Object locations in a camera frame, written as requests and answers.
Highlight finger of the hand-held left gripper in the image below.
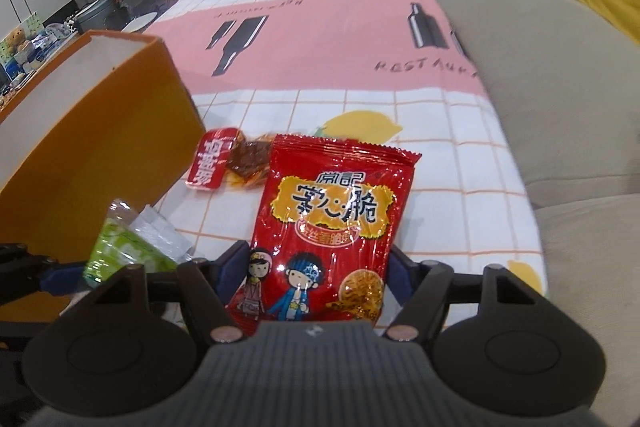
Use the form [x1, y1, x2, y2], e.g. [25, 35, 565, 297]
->
[0, 243, 93, 308]
[0, 320, 55, 342]

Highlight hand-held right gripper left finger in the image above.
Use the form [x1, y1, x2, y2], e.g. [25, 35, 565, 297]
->
[87, 241, 251, 344]

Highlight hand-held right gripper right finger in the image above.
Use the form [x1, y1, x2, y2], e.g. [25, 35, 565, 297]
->
[386, 247, 543, 343]

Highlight green raisin packet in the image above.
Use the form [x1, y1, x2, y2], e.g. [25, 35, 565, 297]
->
[82, 199, 197, 290]

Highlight red cartoon snack packet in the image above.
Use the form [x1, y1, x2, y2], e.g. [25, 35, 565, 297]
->
[225, 133, 422, 339]

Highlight orange cardboard box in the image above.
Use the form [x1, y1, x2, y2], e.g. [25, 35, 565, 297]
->
[0, 31, 207, 323]

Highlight red dried date packet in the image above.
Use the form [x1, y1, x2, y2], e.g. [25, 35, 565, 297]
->
[185, 127, 281, 192]

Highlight pile of small trinkets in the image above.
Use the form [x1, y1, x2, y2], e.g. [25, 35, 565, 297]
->
[0, 19, 78, 108]

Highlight teddy bear picture card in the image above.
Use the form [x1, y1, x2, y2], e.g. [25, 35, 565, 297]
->
[0, 12, 42, 58]

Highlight beige sofa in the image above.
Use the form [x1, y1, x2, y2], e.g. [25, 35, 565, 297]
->
[402, 0, 640, 408]

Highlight pink and white checked tablecloth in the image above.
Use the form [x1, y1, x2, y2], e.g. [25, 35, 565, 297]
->
[145, 0, 551, 333]

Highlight white rolling stool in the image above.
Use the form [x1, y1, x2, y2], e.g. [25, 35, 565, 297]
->
[122, 12, 160, 32]

